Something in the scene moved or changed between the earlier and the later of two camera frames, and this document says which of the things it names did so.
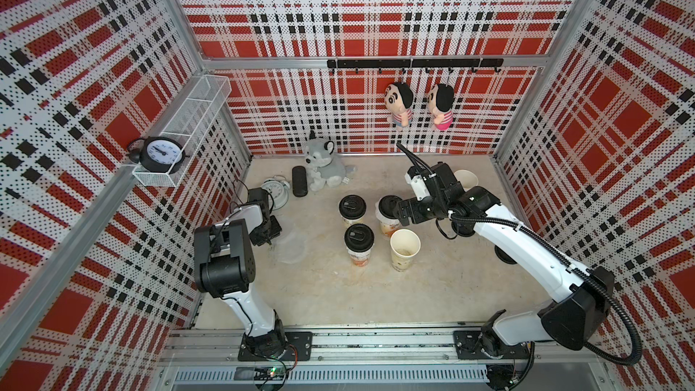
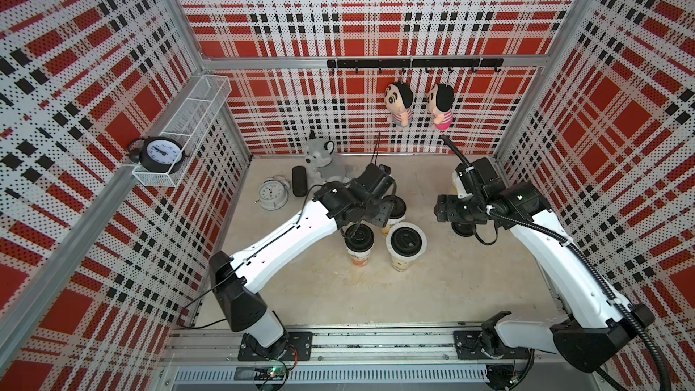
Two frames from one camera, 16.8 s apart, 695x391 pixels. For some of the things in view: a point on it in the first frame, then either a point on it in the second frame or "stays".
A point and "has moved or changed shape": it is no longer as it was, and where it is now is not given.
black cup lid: [359, 237] stays
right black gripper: [416, 216] -> [446, 208]
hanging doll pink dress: [440, 101] stays
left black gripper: [276, 231] -> [384, 211]
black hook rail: [415, 63] stays
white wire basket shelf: [190, 127] stays
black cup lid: [386, 205] stays
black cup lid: [463, 228] has moved or changed shape
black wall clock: [157, 154] stays
